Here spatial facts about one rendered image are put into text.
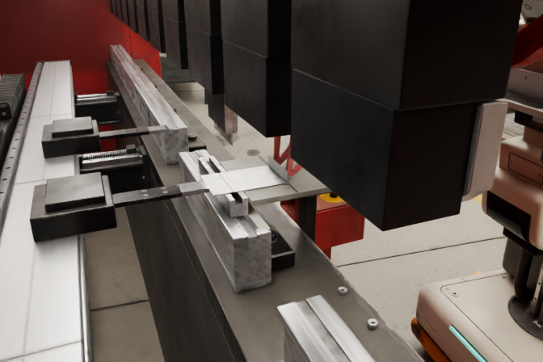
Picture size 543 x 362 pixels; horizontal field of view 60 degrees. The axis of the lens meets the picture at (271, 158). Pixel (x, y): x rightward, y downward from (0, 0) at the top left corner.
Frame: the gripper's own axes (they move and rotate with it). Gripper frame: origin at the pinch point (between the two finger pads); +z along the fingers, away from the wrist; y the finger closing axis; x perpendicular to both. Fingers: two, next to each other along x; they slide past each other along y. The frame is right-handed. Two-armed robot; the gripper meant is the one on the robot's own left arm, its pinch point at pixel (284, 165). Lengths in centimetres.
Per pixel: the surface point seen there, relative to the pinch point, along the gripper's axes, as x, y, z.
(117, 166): -14, -57, 28
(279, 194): -2.7, 7.1, 3.3
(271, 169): -0.4, -2.7, 2.0
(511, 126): 284, -190, -55
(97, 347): 11, -86, 109
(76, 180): -30.8, -2.2, 13.9
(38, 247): -33.5, 7.5, 20.9
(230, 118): -14.3, 3.7, -4.7
